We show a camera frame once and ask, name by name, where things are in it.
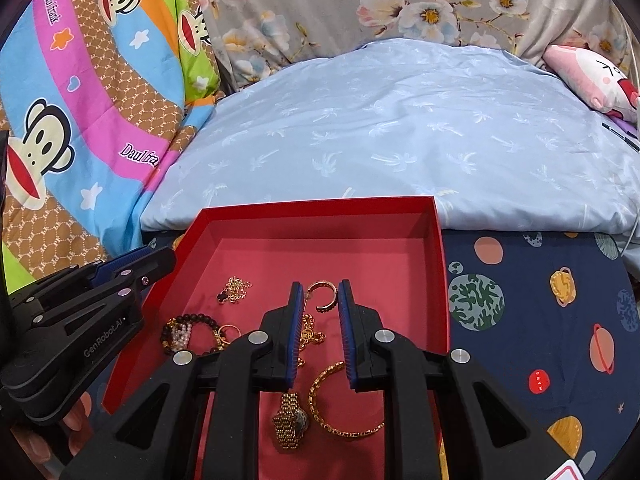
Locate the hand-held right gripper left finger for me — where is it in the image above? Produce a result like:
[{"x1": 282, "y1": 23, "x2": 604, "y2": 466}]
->
[{"x1": 59, "y1": 281, "x2": 305, "y2": 480}]

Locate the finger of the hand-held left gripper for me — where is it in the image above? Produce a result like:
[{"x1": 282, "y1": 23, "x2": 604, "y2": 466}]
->
[
  {"x1": 65, "y1": 247, "x2": 178, "y2": 313},
  {"x1": 30, "y1": 245, "x2": 158, "y2": 311}
]

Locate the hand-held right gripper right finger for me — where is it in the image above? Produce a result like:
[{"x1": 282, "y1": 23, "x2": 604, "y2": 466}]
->
[{"x1": 338, "y1": 279, "x2": 572, "y2": 480}]

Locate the black bead bracelet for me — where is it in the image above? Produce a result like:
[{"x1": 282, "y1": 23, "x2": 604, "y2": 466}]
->
[{"x1": 160, "y1": 312, "x2": 224, "y2": 357}]

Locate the gold wrist watch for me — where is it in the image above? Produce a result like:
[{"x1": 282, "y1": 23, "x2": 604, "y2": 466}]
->
[{"x1": 271, "y1": 392, "x2": 312, "y2": 454}]

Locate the red cardboard box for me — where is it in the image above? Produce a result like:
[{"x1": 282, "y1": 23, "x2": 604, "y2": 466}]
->
[{"x1": 102, "y1": 196, "x2": 454, "y2": 480}]

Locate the person's left hand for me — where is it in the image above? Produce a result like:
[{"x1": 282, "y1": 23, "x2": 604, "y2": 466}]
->
[{"x1": 12, "y1": 394, "x2": 97, "y2": 468}]

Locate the cartoon monkey blanket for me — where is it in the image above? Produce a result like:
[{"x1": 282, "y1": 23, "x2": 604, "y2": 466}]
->
[{"x1": 0, "y1": 0, "x2": 223, "y2": 291}]

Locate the navy planet print sheet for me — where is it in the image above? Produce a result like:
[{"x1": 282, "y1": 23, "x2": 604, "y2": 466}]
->
[{"x1": 75, "y1": 229, "x2": 640, "y2": 480}]

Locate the light blue pillow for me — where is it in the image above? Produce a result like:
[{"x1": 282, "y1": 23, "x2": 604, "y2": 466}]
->
[{"x1": 140, "y1": 39, "x2": 640, "y2": 235}]

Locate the white card with red border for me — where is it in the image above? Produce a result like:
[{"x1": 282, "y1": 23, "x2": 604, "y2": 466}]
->
[{"x1": 545, "y1": 459, "x2": 584, "y2": 480}]

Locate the grey floral bed sheet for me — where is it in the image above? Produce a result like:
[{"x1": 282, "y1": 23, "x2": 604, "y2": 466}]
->
[{"x1": 192, "y1": 0, "x2": 632, "y2": 93}]

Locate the pink plush pillow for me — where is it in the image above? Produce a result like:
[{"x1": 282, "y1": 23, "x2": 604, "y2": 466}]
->
[{"x1": 543, "y1": 44, "x2": 640, "y2": 115}]

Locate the gold pendant chain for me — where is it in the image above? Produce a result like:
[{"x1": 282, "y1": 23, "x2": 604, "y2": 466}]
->
[{"x1": 298, "y1": 313, "x2": 326, "y2": 368}]

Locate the gold chain bangle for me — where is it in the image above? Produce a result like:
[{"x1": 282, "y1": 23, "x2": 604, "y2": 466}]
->
[{"x1": 307, "y1": 361, "x2": 386, "y2": 440}]

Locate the white pearl bracelet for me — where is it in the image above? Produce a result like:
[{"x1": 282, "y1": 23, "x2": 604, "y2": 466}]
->
[{"x1": 170, "y1": 322, "x2": 194, "y2": 351}]

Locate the gold necklace with black pendant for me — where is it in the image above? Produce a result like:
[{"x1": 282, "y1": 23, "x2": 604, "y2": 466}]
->
[{"x1": 217, "y1": 276, "x2": 253, "y2": 306}]

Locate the black thin strap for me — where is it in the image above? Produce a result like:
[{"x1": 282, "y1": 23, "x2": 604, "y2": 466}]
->
[{"x1": 601, "y1": 121, "x2": 640, "y2": 154}]

